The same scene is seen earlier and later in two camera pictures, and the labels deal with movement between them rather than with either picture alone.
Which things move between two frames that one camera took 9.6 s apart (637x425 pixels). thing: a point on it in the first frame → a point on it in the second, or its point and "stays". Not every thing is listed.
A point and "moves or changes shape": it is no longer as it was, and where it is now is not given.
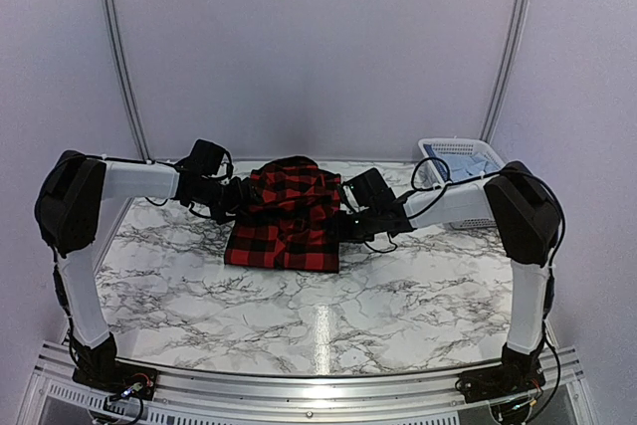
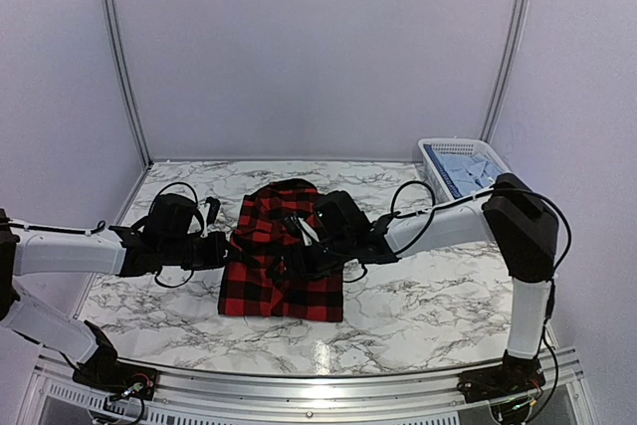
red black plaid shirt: [294, 220] moves or changes shape
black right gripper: [346, 237] → [307, 273]
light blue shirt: [459, 166] stays
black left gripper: [241, 195] → [215, 259]
